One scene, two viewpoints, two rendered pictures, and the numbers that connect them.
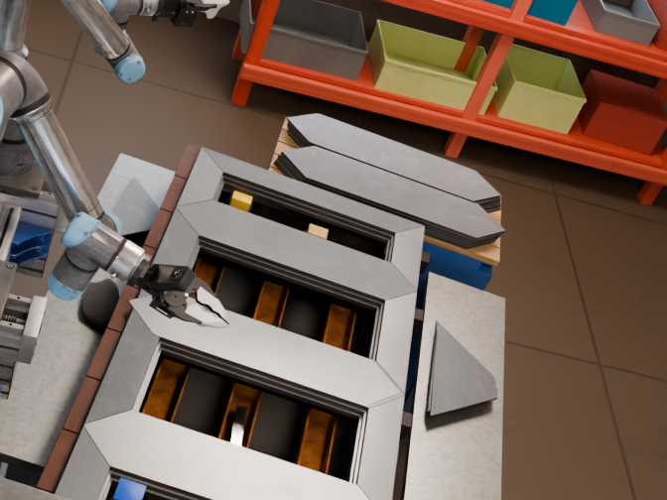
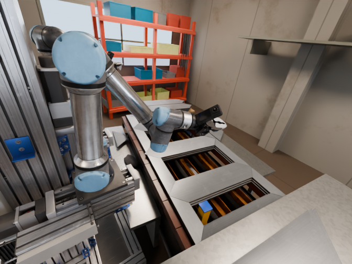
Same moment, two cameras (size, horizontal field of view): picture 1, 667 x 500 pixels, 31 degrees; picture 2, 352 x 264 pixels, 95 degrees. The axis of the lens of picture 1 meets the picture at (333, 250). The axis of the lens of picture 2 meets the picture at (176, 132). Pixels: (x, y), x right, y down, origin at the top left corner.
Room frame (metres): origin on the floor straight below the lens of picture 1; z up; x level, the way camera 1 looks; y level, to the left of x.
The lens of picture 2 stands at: (1.21, 0.64, 1.69)
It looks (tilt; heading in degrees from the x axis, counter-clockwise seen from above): 30 degrees down; 336
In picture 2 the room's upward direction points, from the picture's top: 7 degrees clockwise
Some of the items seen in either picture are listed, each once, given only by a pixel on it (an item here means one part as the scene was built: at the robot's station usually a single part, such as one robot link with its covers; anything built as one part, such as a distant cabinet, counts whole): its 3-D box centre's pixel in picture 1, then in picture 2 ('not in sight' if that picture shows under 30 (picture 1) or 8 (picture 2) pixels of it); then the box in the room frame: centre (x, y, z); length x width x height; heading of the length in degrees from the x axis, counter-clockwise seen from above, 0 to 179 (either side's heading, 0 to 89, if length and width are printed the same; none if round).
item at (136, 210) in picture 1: (136, 213); (120, 137); (2.80, 0.59, 0.70); 0.39 x 0.12 x 0.04; 6
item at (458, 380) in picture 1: (463, 376); (213, 131); (2.61, -0.48, 0.77); 0.45 x 0.20 x 0.04; 6
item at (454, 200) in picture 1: (392, 180); (165, 106); (3.34, -0.09, 0.82); 0.80 x 0.40 x 0.06; 96
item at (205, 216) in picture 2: not in sight; (201, 217); (1.67, 0.20, 0.78); 0.05 x 0.05 x 0.19; 6
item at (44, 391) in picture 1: (89, 290); (124, 160); (2.44, 0.58, 0.66); 1.30 x 0.20 x 0.03; 6
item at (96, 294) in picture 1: (100, 302); (131, 161); (2.38, 0.53, 0.69); 0.20 x 0.10 x 0.03; 18
